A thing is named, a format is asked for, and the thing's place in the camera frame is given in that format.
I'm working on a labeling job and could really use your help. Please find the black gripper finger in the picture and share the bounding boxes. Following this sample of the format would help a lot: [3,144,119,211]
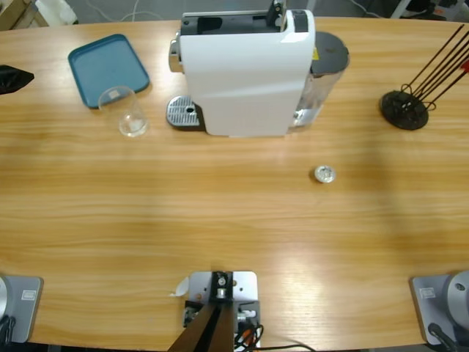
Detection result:
[0,65,34,81]
[0,76,34,95]

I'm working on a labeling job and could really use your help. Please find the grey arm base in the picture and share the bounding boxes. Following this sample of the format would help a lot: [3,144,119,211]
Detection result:
[0,275,44,344]
[409,270,469,346]

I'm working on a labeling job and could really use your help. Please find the white capsule coffee machine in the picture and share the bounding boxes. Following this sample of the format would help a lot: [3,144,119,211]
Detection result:
[169,9,317,139]

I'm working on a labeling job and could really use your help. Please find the cardboard box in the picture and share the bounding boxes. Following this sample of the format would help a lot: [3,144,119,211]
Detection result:
[0,0,48,31]

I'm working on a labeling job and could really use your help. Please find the white foam block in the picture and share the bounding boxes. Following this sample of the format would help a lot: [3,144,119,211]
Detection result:
[35,0,78,25]

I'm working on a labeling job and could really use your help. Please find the teal plastic tray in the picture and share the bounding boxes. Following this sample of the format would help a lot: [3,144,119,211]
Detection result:
[67,33,151,110]

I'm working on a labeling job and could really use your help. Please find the clear glass cup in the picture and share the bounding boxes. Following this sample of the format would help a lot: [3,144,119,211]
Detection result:
[97,85,150,139]

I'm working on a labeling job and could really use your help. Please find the white tape scrap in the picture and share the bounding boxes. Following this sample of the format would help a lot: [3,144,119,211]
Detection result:
[169,276,191,298]

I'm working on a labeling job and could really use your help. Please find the clear water tank black lid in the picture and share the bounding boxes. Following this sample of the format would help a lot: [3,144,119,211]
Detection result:
[289,31,351,128]

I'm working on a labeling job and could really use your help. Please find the black clamp with connectors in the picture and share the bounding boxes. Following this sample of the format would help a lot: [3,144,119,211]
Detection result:
[182,299,262,329]

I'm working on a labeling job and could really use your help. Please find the black capsule holder with rods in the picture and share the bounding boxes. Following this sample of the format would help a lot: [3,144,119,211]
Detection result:
[379,23,469,132]

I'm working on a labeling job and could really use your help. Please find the white furniture leg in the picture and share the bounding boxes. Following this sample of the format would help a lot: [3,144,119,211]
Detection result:
[388,0,413,19]

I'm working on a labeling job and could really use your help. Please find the white floor cable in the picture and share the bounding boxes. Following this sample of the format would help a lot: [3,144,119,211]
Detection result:
[87,0,173,23]

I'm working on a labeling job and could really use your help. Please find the black base cable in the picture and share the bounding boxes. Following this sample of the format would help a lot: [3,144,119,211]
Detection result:
[0,315,16,345]
[427,323,461,352]

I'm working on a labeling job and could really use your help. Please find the white mount block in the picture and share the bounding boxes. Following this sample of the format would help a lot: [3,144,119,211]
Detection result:
[187,270,259,305]

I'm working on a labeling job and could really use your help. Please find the orange and black cable bundle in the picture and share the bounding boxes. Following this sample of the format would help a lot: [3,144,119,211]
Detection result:
[234,324,265,352]

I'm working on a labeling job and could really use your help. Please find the grey floor cable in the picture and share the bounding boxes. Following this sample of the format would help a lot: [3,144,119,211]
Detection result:
[350,0,384,18]

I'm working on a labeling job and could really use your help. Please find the thin black cable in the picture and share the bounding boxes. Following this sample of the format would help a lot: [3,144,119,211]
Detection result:
[256,342,318,352]

